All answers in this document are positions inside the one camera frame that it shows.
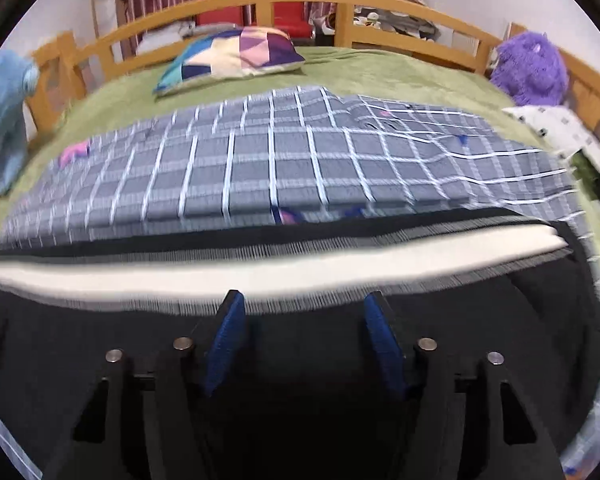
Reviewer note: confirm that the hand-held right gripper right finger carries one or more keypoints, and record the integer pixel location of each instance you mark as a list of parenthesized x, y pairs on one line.
[(382, 347)]

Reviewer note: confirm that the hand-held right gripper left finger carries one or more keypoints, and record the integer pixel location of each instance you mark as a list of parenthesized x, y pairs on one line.
[(225, 347)]

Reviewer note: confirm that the black pants with white waistband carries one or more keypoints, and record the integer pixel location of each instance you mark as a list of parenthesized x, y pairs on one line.
[(300, 340)]

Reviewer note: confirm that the grey checked blanket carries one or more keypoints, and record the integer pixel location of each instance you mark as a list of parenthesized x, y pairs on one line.
[(290, 160)]

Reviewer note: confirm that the green bed sheet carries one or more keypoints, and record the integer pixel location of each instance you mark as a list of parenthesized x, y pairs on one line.
[(380, 72)]

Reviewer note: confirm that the white patterned pillow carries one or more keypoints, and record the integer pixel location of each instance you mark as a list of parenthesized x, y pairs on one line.
[(570, 135)]

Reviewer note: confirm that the colourful geometric pillow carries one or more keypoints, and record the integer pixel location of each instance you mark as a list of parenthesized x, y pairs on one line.
[(232, 57)]

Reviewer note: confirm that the purple plush toy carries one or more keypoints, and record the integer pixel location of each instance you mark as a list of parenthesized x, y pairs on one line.
[(530, 67)]

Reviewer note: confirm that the blue plush toy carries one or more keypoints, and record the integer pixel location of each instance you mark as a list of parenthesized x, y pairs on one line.
[(2, 115)]

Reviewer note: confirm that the pile of patterned cloth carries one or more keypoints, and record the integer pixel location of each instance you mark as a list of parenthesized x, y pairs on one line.
[(397, 15)]

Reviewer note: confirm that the red chair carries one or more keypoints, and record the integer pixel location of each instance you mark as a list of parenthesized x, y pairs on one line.
[(275, 7)]

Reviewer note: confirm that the wooden bed frame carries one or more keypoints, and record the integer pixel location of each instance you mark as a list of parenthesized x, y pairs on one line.
[(300, 15)]

